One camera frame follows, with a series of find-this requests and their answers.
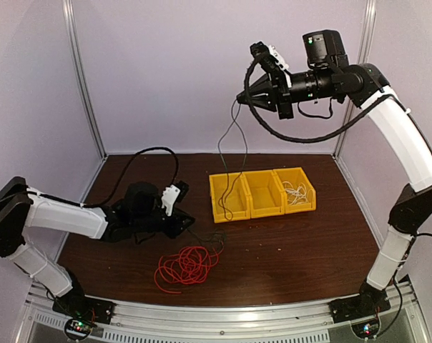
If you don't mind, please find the left aluminium frame post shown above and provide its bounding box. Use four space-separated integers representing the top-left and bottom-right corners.
62 0 107 160

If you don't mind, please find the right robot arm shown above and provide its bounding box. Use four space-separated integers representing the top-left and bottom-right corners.
237 29 432 316

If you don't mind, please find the front aluminium rail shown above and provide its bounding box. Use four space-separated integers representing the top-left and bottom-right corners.
12 282 432 342

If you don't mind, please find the aluminium frame post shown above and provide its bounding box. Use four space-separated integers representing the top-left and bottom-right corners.
332 0 378 158
62 0 107 160

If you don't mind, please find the black camera cable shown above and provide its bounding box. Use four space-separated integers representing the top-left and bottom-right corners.
242 60 392 143
79 146 180 208

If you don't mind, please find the right aluminium frame post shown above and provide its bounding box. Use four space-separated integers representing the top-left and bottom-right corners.
332 0 378 158

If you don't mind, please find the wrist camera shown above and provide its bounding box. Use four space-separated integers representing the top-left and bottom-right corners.
250 41 289 73
161 181 189 217

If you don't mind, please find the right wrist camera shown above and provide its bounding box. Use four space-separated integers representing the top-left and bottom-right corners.
250 41 289 73

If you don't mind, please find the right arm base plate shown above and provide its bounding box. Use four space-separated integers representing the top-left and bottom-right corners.
328 295 391 324

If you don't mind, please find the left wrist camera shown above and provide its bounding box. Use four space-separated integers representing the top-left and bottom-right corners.
161 181 189 217

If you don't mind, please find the right black camera cable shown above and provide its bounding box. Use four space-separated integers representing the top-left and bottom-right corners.
242 60 392 143

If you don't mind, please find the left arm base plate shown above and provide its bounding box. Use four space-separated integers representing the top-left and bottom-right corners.
52 297 114 324

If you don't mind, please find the white cable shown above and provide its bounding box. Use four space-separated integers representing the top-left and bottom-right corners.
285 189 315 208
280 180 315 208
280 180 306 197

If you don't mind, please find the left black camera cable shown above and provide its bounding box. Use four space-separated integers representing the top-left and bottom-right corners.
79 146 180 208

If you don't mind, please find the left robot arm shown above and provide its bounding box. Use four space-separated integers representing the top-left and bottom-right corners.
0 177 195 317

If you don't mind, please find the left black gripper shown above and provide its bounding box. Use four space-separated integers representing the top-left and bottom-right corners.
132 206 195 239

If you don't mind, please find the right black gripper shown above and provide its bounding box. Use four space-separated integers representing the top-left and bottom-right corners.
237 66 338 118

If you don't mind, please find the red cable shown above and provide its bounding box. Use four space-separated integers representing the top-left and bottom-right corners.
154 244 225 294

